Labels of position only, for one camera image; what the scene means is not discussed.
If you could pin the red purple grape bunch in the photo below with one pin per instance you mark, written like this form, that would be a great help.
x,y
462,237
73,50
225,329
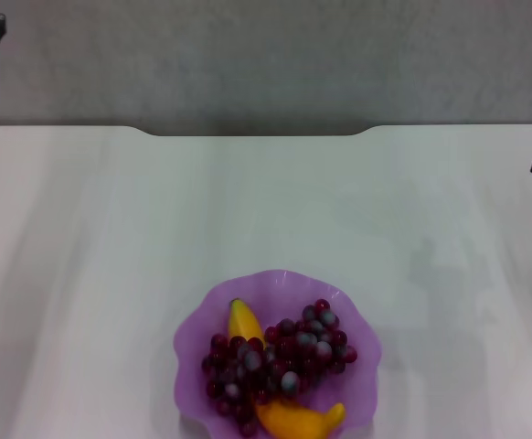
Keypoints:
x,y
293,352

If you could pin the yellow banana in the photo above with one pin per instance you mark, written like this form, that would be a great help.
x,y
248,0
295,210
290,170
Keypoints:
x,y
243,320

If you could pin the purple wavy plastic plate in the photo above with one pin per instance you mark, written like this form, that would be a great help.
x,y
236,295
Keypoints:
x,y
357,388

